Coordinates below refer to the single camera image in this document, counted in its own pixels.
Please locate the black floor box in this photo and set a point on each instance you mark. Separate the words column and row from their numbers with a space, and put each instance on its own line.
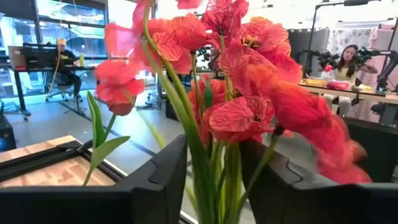
column 6, row 133

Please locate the red artificial flower bunch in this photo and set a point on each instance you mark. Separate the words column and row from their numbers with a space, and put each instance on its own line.
column 236, row 118

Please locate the background black robot arm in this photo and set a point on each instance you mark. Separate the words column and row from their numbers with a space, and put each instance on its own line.
column 388, row 68
column 326, row 57

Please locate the person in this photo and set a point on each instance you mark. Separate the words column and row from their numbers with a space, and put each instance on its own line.
column 66, row 62
column 348, row 67

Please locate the cardboard box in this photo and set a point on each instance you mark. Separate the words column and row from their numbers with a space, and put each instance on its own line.
column 17, row 57

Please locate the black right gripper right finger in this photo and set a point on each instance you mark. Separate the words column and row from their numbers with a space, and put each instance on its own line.
column 311, row 205

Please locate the black table edge frame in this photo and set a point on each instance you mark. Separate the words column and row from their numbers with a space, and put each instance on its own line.
column 37, row 158

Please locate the black equipment case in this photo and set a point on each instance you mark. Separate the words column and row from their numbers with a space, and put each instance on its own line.
column 40, row 57

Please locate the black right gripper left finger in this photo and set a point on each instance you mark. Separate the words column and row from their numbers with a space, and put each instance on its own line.
column 93, row 205

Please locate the background wooden table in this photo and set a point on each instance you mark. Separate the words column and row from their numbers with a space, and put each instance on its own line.
column 373, row 96

